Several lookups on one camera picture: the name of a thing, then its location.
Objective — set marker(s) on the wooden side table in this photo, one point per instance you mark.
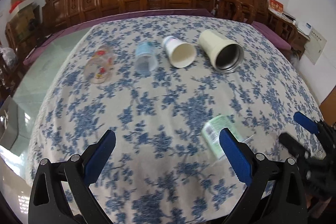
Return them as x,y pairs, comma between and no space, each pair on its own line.
287,30

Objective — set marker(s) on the white paper cup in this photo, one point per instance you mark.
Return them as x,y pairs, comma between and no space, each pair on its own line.
180,54

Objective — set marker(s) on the white wall panel box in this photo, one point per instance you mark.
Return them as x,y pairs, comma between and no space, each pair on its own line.
315,46

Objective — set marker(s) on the clear glass with red print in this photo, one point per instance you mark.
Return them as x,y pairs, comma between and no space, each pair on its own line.
99,67

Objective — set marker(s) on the clear blue plastic cup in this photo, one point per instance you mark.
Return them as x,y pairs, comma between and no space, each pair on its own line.
145,58

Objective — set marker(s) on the purple armchair cushion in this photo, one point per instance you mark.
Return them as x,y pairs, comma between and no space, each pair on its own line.
278,42

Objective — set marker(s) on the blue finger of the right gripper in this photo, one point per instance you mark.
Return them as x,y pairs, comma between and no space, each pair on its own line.
308,124
294,147

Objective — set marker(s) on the white plastic bag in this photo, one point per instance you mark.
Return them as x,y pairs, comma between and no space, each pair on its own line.
9,56

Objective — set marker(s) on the cream steel-lined thermos cup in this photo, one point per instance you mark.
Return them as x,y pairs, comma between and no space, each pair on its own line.
225,55

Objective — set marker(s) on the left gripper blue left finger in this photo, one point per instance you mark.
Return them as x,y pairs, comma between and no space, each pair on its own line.
61,193

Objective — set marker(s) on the white router device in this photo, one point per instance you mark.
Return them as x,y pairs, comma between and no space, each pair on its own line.
304,27

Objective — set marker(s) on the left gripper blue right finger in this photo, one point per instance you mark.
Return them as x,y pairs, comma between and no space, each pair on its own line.
274,191

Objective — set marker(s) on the red calendar card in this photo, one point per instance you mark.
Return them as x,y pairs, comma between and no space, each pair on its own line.
276,6

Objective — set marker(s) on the blue floral tablecloth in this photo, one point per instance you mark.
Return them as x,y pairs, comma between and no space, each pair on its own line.
162,170

